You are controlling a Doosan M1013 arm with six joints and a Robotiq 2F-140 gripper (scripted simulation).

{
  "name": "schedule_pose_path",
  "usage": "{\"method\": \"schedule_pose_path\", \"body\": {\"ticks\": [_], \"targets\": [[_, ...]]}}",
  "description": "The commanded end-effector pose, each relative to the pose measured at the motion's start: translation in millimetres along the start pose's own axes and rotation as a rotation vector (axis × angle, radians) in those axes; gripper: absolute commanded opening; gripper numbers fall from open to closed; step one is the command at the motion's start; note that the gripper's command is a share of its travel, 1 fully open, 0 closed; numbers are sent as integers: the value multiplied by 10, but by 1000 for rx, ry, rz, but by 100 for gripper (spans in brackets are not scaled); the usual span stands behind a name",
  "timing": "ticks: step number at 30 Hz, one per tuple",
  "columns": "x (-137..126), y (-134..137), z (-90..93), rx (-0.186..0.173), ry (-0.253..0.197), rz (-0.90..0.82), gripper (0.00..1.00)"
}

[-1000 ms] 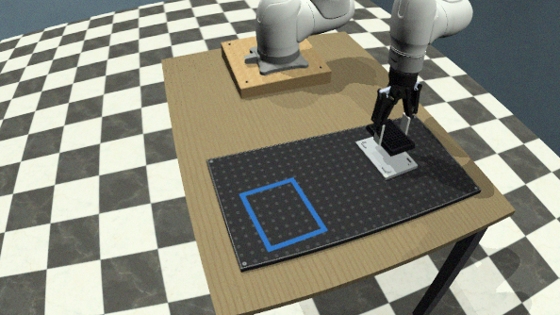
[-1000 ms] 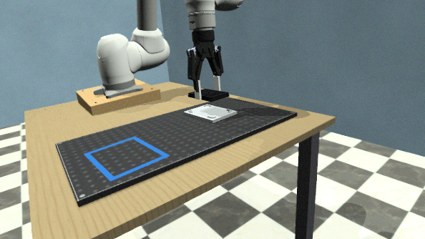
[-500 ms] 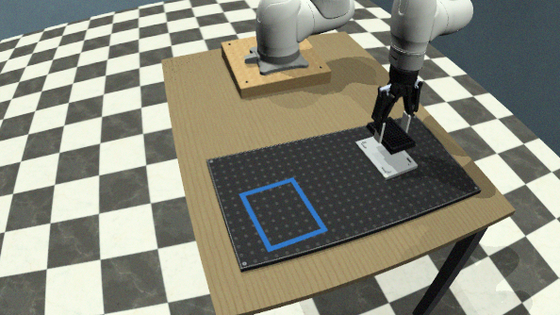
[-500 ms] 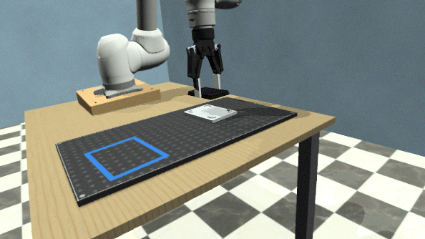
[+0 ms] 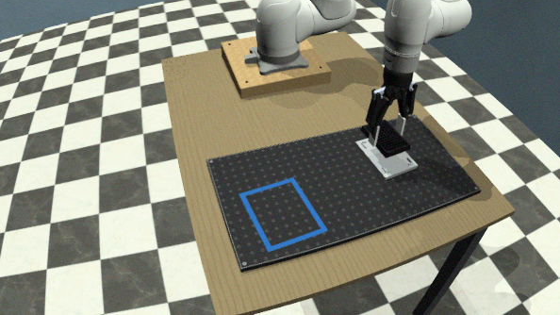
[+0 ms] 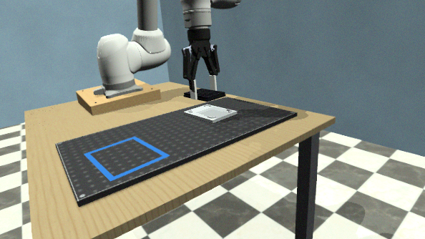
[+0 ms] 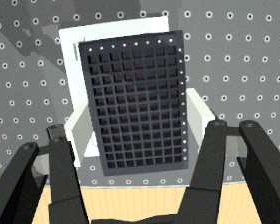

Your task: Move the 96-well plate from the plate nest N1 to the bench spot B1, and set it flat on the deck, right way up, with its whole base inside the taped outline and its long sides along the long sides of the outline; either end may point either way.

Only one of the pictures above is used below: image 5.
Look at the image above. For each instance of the blue tape outline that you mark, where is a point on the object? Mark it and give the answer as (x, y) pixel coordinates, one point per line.
(258, 227)

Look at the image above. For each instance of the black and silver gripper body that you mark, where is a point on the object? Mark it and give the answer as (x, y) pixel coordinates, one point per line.
(394, 81)

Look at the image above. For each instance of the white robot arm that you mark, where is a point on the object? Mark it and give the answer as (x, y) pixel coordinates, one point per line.
(280, 26)

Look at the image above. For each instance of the black well plate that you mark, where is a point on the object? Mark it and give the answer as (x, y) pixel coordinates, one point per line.
(388, 146)

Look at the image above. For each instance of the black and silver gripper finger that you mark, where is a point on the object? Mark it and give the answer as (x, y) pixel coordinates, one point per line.
(406, 106)
(378, 109)

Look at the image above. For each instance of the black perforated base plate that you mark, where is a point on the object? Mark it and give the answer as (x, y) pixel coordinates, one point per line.
(351, 198)

